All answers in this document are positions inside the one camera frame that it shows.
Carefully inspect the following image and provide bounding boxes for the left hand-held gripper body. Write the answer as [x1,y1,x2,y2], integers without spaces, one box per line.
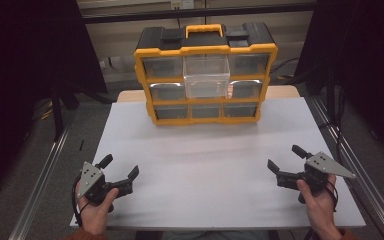
[76,161,115,214]

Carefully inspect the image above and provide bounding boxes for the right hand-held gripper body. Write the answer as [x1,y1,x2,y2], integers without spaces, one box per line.
[297,151,357,205]

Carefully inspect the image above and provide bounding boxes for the clear plastic drawer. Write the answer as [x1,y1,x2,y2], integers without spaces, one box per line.
[182,54,231,100]

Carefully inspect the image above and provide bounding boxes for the yellow black drawer organizer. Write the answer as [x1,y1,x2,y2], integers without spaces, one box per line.
[133,22,279,127]

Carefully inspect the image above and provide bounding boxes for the person's left hand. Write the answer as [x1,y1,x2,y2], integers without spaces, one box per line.
[74,181,120,236]

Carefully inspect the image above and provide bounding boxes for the person's right hand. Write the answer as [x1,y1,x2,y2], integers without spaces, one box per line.
[296,174,343,236]

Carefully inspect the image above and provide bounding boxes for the black metal stand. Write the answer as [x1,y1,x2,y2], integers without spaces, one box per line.
[48,79,81,143]

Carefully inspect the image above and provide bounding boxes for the black curtain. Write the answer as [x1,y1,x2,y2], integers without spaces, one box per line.
[0,0,108,204]
[294,0,384,166]

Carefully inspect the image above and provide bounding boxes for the group of small clear bins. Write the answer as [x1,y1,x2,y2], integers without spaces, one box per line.
[142,54,270,120]

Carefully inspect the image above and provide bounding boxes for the black horizontal bar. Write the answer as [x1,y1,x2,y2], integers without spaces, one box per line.
[79,3,316,25]

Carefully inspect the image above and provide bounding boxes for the black cable along rail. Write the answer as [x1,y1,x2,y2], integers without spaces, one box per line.
[319,99,347,165]

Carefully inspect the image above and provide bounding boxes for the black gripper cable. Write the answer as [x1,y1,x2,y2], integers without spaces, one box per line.
[324,183,340,213]
[71,173,92,228]

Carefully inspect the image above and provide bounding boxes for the aluminium floor rail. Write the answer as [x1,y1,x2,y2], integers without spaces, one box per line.
[307,95,384,240]
[7,123,74,240]

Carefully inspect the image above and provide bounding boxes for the yellow floor cable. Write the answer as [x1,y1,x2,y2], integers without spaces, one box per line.
[37,99,56,122]

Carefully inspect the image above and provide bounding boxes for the black floor cable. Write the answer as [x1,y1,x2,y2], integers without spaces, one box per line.
[269,55,302,82]

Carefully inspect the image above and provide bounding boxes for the white wall socket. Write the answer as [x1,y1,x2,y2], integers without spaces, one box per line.
[170,0,195,10]

